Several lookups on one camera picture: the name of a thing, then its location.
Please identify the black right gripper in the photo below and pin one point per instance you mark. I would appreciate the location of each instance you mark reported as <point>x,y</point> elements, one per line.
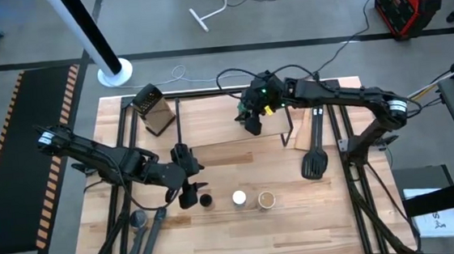
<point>263,95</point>

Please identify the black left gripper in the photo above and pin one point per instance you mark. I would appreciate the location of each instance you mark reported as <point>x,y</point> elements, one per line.
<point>173,176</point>

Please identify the spice jar black lid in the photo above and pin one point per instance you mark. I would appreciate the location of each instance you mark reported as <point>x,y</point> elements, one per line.
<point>205,200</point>

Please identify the spice jar white lid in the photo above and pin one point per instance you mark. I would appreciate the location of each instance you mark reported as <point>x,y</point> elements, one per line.
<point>239,198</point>

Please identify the spice jar tan lid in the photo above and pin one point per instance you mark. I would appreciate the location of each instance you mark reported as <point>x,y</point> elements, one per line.
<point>266,199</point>

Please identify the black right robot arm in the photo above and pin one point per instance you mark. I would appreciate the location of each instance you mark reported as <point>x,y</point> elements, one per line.
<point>350,97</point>

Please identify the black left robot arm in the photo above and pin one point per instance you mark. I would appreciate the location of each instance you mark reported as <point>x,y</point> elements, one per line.
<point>112,160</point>

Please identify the grey scoop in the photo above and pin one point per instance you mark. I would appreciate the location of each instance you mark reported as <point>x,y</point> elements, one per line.
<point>139,219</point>

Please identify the dark grey utensil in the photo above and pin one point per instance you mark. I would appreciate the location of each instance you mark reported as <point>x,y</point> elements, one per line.
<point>154,234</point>

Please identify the metal box grater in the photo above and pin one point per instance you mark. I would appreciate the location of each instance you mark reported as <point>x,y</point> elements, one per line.
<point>157,114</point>

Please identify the black slotted spatula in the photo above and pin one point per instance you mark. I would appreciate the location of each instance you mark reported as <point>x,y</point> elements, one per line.
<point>314,166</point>

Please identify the white T-shaped stand foot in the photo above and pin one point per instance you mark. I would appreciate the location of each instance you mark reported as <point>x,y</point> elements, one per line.
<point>221,5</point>

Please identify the black white pole round base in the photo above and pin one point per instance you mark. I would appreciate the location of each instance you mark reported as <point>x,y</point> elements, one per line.
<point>94,36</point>

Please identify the black mat orange stripes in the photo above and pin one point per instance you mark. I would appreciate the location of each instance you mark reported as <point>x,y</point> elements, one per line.
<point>9,193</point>

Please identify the grey box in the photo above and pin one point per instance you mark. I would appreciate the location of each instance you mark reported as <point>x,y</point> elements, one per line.
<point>417,177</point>

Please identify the red black equipment case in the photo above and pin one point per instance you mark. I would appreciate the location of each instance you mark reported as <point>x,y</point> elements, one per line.
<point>404,3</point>

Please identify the black bar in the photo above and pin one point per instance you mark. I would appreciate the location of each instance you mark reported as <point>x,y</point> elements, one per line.
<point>440,201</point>

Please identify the white paper sheet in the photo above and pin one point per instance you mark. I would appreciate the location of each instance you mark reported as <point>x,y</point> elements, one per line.
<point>445,223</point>

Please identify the wooden shelf black metal frame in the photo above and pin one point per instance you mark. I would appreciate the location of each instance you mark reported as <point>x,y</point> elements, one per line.
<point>210,124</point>

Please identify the black aluminium rig frame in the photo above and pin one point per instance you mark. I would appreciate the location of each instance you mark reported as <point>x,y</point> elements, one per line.
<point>208,93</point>

